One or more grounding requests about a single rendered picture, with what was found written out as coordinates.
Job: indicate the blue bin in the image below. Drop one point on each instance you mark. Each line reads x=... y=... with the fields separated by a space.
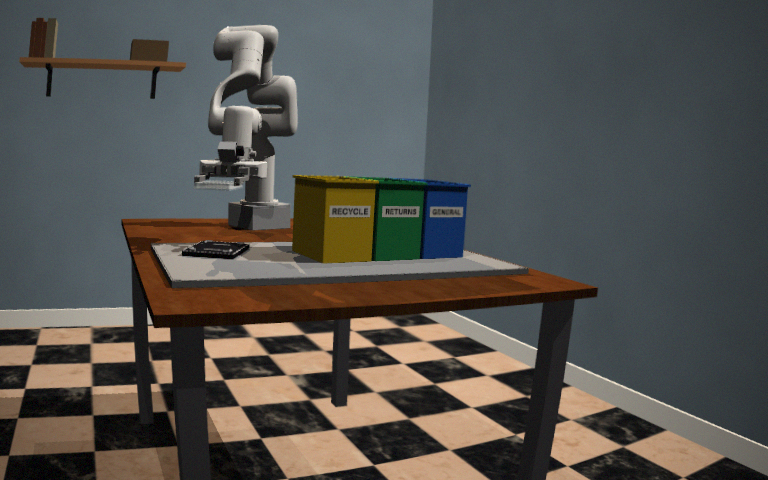
x=443 y=221

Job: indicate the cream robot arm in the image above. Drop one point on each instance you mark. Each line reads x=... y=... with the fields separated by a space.
x=241 y=124

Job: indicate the green returns bin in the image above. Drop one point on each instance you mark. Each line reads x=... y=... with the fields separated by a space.
x=397 y=219

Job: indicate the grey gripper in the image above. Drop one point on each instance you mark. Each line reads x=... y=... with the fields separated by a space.
x=215 y=168

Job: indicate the yellow open-top bin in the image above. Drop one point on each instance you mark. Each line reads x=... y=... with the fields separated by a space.
x=333 y=219

